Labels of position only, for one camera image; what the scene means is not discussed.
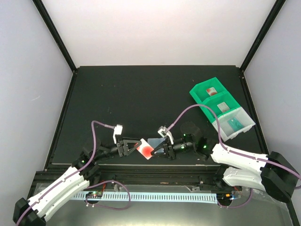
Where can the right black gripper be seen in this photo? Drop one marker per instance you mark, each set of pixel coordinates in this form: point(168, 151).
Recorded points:
point(170, 154)

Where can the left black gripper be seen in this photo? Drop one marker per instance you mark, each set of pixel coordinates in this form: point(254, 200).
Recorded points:
point(124, 150)

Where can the black card holder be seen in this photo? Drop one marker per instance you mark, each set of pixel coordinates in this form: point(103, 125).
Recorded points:
point(154, 142)

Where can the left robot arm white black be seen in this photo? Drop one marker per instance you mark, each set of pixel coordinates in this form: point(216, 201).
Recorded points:
point(81, 175)

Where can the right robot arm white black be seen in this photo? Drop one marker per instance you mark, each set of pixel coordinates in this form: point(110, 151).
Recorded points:
point(244, 166)

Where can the grey card in bin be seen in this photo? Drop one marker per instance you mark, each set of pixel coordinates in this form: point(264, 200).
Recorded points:
point(223, 107)

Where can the red white card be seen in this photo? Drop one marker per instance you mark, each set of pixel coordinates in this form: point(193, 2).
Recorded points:
point(211, 91)

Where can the teal card in bin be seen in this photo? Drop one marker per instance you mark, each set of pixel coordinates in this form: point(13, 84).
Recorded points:
point(235, 124)

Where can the left controller board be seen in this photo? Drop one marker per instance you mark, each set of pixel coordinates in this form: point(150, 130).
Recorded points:
point(94, 195)

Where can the controller board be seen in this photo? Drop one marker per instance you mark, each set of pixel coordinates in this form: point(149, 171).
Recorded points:
point(94, 195)
point(227, 196)

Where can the white translucent bin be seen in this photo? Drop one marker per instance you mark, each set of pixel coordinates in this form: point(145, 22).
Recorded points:
point(226, 131)

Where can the green bin far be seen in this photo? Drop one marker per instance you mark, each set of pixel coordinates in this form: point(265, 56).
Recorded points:
point(198, 92)

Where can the green bin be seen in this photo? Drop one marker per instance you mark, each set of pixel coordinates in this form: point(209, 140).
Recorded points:
point(198, 92)
point(226, 97)

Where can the green bin middle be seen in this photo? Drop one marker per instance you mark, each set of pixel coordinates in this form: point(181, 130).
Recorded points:
point(226, 97)

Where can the right controller board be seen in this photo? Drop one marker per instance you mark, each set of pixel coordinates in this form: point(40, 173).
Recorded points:
point(227, 196)

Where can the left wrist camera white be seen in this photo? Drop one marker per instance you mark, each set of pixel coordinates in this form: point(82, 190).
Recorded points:
point(116, 132)

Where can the black aluminium rail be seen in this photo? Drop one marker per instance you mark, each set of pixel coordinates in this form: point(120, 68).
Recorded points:
point(210, 175)

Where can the white slotted cable duct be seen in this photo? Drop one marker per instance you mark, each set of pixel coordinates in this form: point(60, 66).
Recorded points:
point(150, 197)

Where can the left frame post black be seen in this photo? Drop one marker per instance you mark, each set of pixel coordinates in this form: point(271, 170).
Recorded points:
point(55, 34)

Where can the frame post black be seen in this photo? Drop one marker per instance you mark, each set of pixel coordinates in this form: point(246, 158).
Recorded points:
point(277, 6)
point(55, 34)

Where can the right frame post black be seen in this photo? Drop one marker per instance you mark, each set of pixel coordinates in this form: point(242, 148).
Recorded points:
point(277, 6)

